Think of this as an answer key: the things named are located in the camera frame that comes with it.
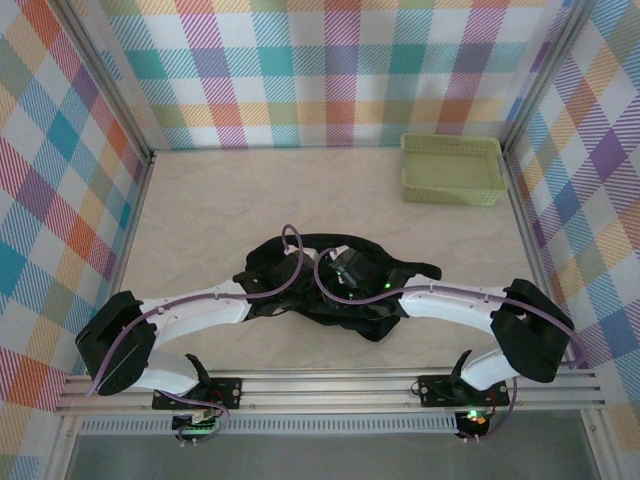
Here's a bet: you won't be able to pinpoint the black t-shirt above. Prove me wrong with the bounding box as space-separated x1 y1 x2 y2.
232 232 443 344

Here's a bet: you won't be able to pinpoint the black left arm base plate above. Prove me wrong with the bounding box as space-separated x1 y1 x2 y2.
151 375 244 412

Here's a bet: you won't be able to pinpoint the grey slotted cable duct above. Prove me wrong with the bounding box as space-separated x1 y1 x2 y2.
79 412 459 435

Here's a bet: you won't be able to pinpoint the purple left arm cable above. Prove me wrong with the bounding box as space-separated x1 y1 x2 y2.
89 223 306 444

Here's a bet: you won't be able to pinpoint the aluminium frame post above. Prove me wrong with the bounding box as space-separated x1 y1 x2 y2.
57 0 157 166
498 0 599 156

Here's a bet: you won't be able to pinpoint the pale green plastic basket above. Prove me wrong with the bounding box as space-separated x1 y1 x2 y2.
400 132 506 207

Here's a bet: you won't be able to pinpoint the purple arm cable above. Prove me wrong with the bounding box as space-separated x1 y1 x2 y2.
89 223 306 444
314 247 587 444

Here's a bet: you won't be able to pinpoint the long aluminium mounting rail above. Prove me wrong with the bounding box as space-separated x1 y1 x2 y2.
53 372 606 416

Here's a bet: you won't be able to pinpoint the aluminium table side rail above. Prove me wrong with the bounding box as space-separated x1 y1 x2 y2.
503 149 575 371
85 152 157 376

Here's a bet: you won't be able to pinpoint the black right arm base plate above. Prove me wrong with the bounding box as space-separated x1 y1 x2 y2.
418 373 511 409

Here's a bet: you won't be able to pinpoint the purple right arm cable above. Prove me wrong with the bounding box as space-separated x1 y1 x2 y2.
314 247 587 444

